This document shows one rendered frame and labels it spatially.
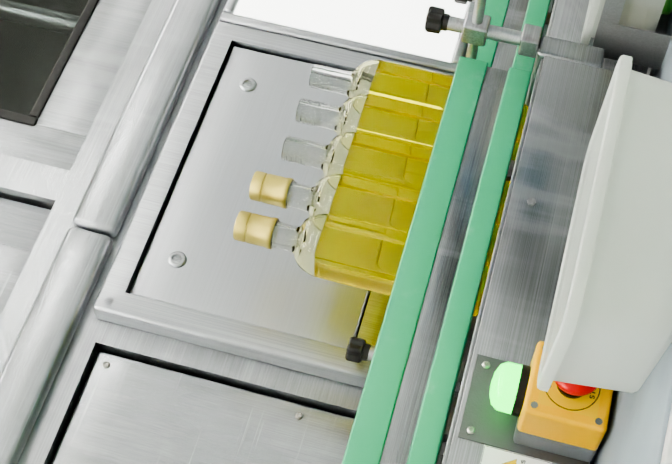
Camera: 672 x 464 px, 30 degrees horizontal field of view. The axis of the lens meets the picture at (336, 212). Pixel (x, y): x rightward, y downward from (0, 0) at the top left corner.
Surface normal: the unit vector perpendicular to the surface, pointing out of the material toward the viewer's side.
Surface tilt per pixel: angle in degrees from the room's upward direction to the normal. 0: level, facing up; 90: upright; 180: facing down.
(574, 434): 90
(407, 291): 90
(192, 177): 90
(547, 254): 90
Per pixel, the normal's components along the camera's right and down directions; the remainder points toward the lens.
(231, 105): 0.02, -0.54
